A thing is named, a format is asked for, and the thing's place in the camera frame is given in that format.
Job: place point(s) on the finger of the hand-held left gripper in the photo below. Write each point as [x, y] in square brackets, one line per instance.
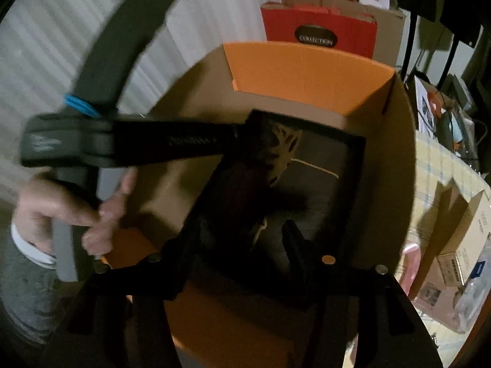
[172, 142]

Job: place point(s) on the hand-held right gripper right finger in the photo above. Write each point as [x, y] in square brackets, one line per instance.
[295, 249]

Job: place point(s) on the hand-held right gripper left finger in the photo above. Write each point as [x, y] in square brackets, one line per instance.
[115, 295]

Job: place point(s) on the black box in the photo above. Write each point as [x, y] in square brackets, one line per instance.
[326, 207]

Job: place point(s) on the large cardboard box orange flaps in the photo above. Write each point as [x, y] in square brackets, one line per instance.
[387, 184]

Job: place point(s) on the brown printed cardboard box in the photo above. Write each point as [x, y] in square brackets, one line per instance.
[433, 303]

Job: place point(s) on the person's left forearm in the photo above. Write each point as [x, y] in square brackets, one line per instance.
[23, 295]

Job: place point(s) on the person's left hand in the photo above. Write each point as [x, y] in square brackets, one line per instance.
[34, 214]

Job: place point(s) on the pink cloth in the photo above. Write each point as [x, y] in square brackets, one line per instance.
[410, 272]

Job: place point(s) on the red flat box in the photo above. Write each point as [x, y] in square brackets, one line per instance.
[280, 27]

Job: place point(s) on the yellow checkered tablecloth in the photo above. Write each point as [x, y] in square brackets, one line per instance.
[433, 168]

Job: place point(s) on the open cardboard box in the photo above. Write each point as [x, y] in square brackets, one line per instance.
[460, 222]

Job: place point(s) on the white picture box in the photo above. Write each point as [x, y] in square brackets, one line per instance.
[425, 103]

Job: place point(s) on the orange teal gadget pile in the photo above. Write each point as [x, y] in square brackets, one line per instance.
[452, 122]

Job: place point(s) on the brown cardboard sheet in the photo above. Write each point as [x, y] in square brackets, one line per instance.
[387, 38]

